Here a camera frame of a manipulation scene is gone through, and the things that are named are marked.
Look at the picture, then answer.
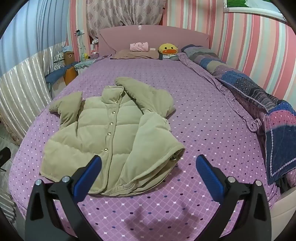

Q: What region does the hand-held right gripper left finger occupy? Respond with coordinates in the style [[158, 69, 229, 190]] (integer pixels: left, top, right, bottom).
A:
[[25, 155, 109, 241]]

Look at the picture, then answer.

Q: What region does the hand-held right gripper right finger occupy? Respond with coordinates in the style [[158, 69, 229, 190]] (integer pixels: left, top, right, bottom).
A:
[[196, 155, 271, 241]]

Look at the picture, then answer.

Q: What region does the beige puffer jacket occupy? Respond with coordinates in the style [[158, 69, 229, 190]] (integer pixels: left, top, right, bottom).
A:
[[40, 76, 185, 197]]

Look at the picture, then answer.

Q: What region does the shiny silver striped curtain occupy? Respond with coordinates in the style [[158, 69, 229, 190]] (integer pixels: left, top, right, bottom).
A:
[[0, 42, 70, 146]]

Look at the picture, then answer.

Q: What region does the dark blue cloth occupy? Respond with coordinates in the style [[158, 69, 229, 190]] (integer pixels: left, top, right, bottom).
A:
[[45, 62, 79, 84]]

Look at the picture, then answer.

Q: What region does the blue and pink patchwork quilt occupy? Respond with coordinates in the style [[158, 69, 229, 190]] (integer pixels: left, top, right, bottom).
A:
[[181, 44, 296, 186]]

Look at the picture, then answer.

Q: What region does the orange box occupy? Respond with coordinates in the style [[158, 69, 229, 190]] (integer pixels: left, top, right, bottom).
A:
[[65, 67, 78, 86]]

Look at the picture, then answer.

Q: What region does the cardboard box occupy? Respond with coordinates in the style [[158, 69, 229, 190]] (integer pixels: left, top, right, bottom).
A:
[[63, 51, 75, 66]]

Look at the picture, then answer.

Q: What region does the brown pillow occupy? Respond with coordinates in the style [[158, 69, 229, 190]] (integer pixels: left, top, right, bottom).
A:
[[110, 49, 160, 60]]

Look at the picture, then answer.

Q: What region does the light blue curtain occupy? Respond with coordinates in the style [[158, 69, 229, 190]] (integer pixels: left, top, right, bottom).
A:
[[0, 0, 72, 77]]

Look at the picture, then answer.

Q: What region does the yellow duck plush toy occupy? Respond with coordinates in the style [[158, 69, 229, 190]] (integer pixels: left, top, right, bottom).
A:
[[158, 43, 179, 61]]

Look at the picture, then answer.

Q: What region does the pink folded cloth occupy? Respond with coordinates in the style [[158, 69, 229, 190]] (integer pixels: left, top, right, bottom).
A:
[[129, 42, 149, 52]]

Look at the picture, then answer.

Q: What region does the pink headboard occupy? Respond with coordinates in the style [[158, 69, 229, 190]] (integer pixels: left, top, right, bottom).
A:
[[99, 25, 210, 56]]

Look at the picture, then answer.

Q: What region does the patterned pink curtain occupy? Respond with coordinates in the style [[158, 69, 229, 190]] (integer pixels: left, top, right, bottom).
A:
[[85, 0, 167, 39]]

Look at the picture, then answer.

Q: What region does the white framed wall picture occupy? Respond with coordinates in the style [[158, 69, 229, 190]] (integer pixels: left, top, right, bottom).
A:
[[223, 0, 287, 22]]

